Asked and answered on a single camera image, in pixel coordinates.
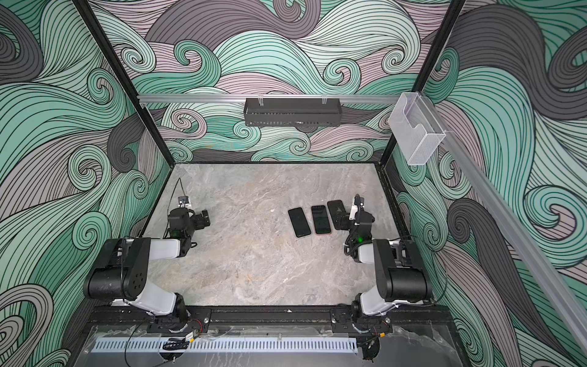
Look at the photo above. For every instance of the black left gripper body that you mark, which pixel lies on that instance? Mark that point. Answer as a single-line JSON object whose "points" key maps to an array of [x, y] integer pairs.
{"points": [[196, 223]]}

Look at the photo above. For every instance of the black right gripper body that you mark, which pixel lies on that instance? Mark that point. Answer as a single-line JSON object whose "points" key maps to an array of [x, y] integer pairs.
{"points": [[347, 219]]}

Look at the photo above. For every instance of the black screen silver phone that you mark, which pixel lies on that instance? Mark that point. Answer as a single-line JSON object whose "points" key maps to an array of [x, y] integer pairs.
{"points": [[339, 215]]}

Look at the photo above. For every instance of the dark blue phone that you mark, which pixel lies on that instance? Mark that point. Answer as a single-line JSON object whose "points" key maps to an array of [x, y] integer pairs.
{"points": [[299, 222]]}

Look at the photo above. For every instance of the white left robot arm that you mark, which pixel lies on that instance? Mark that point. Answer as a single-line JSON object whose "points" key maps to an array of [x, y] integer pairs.
{"points": [[120, 272]]}

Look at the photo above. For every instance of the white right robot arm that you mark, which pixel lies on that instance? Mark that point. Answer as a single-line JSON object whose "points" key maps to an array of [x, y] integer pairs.
{"points": [[400, 276]]}

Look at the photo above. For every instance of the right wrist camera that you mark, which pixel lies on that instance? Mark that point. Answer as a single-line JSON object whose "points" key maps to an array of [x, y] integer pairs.
{"points": [[355, 205]]}

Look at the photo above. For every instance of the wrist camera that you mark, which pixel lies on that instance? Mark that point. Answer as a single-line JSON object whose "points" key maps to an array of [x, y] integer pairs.
{"points": [[184, 201], [355, 205]]}

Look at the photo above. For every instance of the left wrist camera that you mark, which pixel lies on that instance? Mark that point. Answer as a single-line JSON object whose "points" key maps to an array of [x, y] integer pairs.
{"points": [[184, 201]]}

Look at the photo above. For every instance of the clear plastic wall bin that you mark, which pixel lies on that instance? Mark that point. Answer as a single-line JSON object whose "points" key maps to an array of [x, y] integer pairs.
{"points": [[417, 127]]}

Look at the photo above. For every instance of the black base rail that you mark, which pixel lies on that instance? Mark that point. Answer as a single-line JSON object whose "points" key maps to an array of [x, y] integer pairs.
{"points": [[339, 318]]}

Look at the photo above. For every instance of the black wall tray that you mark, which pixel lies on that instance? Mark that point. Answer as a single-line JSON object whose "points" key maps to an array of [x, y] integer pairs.
{"points": [[292, 112]]}

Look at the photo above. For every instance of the white slotted cable duct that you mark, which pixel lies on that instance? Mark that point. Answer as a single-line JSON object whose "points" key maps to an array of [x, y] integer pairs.
{"points": [[230, 345]]}

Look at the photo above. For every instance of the black corner frame post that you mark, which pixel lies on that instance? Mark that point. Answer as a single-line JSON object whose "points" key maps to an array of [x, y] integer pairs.
{"points": [[100, 37]]}

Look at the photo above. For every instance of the right black corner post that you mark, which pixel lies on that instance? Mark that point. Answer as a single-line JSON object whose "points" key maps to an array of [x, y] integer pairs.
{"points": [[437, 41]]}

